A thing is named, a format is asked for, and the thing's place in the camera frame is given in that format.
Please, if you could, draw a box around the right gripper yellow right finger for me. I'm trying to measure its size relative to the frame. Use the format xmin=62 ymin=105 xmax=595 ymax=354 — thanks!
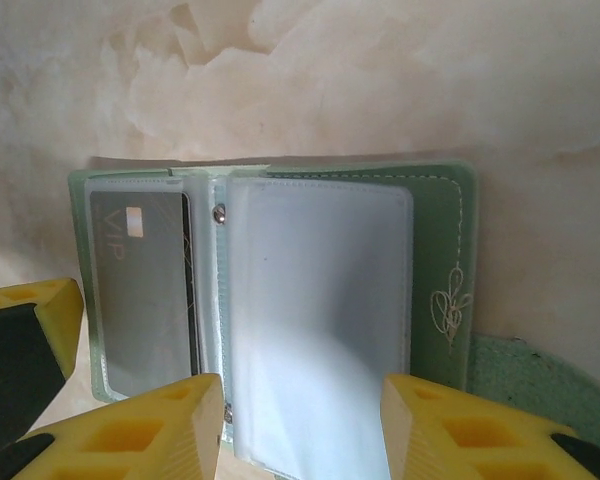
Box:
xmin=382 ymin=373 xmax=600 ymax=480

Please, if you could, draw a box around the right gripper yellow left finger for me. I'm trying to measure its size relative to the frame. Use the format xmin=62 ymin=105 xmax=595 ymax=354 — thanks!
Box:
xmin=0 ymin=372 xmax=226 ymax=480

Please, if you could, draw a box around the black VIP card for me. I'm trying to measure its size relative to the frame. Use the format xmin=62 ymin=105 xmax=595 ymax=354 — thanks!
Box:
xmin=88 ymin=189 xmax=194 ymax=396
xmin=179 ymin=192 xmax=202 ymax=376

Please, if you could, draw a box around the green card holder wallet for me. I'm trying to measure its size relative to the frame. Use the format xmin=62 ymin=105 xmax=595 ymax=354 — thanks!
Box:
xmin=67 ymin=158 xmax=596 ymax=480

